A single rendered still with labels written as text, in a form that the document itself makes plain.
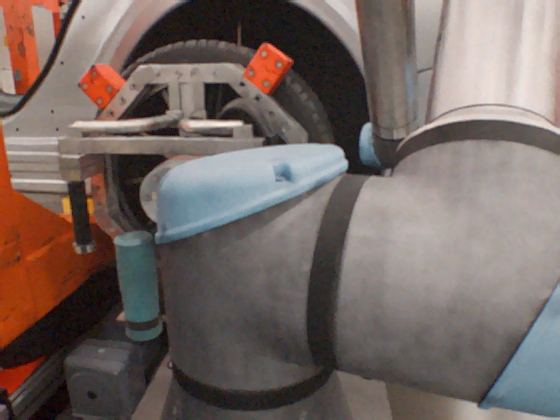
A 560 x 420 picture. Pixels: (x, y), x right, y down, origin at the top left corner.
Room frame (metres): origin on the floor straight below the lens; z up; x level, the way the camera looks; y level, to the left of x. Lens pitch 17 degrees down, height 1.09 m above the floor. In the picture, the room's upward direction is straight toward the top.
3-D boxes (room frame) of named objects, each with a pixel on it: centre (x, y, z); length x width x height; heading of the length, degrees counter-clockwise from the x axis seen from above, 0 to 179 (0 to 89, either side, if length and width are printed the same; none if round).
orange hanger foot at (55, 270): (1.21, 0.65, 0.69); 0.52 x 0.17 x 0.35; 172
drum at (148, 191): (0.99, 0.23, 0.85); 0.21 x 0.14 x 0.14; 172
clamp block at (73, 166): (0.88, 0.41, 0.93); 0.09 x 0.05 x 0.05; 172
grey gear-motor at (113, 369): (1.12, 0.46, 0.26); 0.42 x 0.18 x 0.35; 172
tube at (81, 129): (0.95, 0.33, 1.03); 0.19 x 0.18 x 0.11; 172
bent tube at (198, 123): (0.93, 0.14, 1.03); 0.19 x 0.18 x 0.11; 172
